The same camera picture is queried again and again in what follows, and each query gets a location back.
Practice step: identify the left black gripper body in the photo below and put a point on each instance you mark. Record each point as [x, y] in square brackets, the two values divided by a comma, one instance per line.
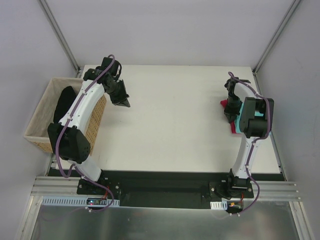
[119, 98]

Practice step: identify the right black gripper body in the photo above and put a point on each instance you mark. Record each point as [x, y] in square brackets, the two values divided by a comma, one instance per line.
[231, 111]

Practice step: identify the teal t shirt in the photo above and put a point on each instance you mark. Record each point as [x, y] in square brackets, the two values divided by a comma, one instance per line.
[252, 121]

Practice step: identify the pink t shirt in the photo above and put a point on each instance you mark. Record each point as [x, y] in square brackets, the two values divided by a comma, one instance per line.
[232, 124]

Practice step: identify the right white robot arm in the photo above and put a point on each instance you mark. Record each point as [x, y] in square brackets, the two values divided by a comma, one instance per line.
[238, 89]

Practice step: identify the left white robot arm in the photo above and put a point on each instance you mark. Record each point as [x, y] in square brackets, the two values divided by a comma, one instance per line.
[67, 136]

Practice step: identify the black t shirt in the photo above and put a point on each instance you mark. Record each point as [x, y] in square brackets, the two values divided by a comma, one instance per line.
[65, 101]

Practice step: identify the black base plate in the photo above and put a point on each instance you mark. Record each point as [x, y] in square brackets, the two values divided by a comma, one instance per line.
[151, 189]

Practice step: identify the right white cable duct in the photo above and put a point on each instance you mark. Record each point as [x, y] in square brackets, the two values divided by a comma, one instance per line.
[219, 205]

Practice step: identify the white cable duct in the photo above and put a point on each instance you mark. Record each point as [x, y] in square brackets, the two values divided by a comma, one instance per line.
[67, 201]
[219, 205]

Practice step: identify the left rear aluminium post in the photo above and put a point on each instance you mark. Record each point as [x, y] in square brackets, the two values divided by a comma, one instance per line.
[59, 34]

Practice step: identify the aluminium post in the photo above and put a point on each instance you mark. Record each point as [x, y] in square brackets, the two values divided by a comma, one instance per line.
[293, 7]
[59, 34]

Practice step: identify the aluminium rail frame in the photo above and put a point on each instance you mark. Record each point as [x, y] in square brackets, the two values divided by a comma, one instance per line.
[275, 213]

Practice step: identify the left white cable duct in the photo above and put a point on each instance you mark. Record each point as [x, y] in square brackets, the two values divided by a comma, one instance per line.
[67, 201]

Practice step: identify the right rear aluminium post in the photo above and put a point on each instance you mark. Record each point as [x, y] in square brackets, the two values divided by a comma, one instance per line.
[293, 7]

